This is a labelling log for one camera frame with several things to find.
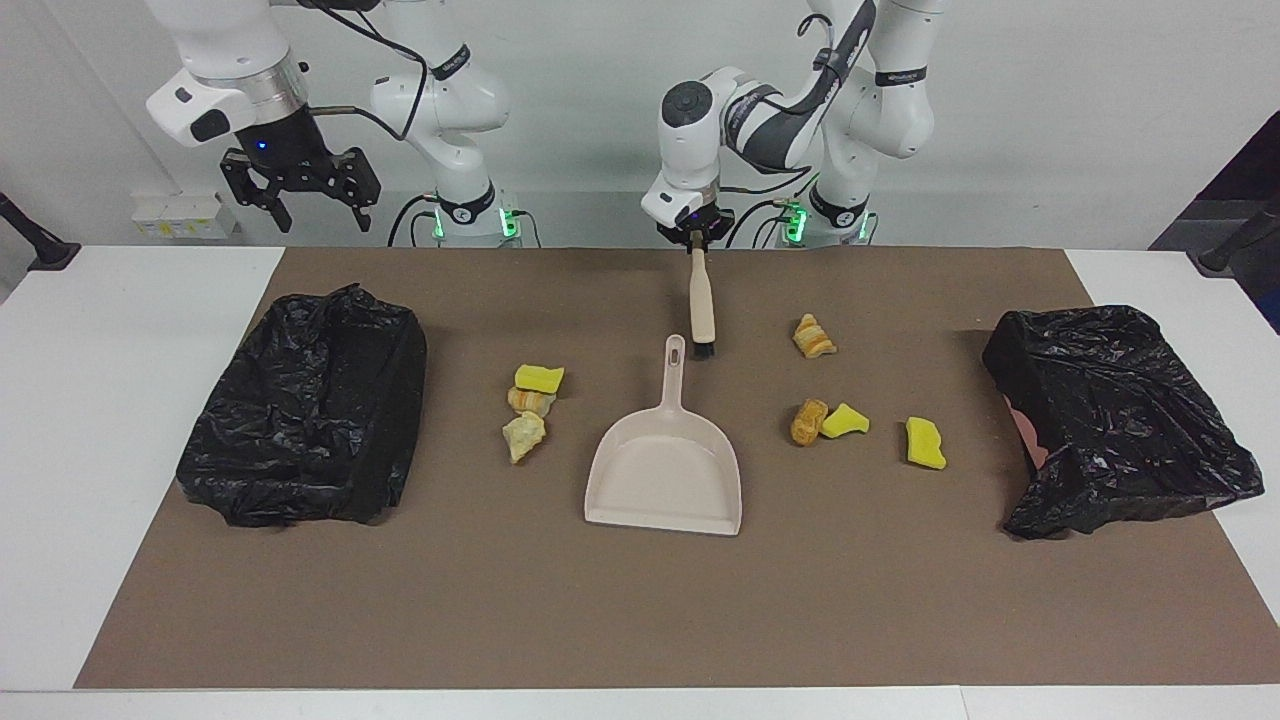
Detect small yellow sponge wedge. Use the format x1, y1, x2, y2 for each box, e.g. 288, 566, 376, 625
821, 402, 871, 440

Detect black bag lined bin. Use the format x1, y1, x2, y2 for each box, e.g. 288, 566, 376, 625
176, 284, 428, 528

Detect wavy yellow sponge piece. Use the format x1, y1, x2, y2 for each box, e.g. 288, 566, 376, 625
905, 416, 948, 471

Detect white tissue box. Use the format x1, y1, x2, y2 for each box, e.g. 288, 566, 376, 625
132, 193, 239, 241

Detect black base cable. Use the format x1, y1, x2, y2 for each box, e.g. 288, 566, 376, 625
725, 195, 801, 248
387, 195, 441, 248

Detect black bag bin, pink rim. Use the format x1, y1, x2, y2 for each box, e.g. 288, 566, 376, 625
982, 305, 1266, 541

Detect black right base cable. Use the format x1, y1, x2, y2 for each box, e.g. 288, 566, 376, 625
387, 195, 441, 248

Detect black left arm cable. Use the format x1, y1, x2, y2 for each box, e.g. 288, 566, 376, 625
715, 0, 881, 196

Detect striped croissant piece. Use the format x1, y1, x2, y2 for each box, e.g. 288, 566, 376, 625
792, 313, 838, 360

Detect brown table mat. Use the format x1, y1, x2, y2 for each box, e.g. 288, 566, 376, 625
75, 247, 1280, 689

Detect beige plastic dustpan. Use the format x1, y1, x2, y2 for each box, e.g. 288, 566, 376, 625
584, 334, 743, 537

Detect black stand pole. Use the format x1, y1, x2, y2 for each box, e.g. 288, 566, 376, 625
1197, 200, 1280, 276
0, 190, 81, 271

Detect beige hand brush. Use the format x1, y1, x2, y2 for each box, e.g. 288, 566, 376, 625
688, 230, 717, 359

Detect black left base cable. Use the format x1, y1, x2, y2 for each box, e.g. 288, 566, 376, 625
725, 195, 801, 248

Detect pale pastry piece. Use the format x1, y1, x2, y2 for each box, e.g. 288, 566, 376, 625
502, 411, 548, 464

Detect brown bread nugget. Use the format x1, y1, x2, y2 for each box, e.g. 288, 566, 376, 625
790, 399, 830, 447

